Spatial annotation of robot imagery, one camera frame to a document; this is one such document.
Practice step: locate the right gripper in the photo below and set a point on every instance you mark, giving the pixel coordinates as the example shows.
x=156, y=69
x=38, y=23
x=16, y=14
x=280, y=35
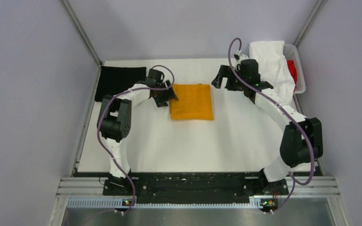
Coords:
x=224, y=71

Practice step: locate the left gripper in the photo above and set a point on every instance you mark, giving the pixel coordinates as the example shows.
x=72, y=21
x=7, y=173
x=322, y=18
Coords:
x=169, y=94

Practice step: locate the orange t-shirt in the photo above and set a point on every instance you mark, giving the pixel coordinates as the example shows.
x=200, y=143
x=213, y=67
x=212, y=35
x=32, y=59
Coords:
x=194, y=102

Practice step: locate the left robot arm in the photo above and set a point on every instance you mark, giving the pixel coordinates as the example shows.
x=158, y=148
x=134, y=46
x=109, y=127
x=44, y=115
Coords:
x=115, y=119

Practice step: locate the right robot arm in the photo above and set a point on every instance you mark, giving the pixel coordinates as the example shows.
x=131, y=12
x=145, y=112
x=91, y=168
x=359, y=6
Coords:
x=302, y=137

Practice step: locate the white t-shirt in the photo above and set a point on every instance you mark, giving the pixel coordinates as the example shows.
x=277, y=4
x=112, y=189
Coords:
x=273, y=67

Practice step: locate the folded black t-shirt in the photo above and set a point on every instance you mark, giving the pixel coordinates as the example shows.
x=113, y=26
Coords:
x=114, y=80

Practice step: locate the red t-shirt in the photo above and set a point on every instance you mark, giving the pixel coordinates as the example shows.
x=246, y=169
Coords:
x=293, y=71

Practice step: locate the white laundry basket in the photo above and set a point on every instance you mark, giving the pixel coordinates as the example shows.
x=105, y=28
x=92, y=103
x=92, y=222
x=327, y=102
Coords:
x=291, y=54

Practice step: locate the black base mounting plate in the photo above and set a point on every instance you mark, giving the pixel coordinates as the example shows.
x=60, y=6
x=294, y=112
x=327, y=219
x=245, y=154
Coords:
x=198, y=197

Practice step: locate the grey cable duct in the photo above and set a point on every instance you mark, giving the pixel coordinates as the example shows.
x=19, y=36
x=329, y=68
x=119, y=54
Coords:
x=120, y=203

